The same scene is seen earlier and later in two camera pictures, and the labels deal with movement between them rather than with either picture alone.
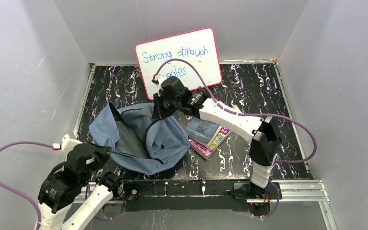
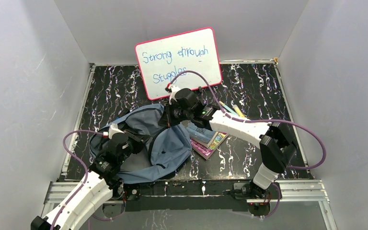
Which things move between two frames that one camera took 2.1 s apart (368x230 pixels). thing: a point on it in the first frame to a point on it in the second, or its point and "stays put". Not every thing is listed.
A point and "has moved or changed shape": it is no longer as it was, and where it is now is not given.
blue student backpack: (144, 144) has moved or changed shape
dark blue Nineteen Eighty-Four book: (202, 131) stays put
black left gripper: (96, 151) to (138, 139)
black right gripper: (159, 112) to (166, 119)
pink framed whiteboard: (199, 46) stays put
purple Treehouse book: (205, 152) stays put
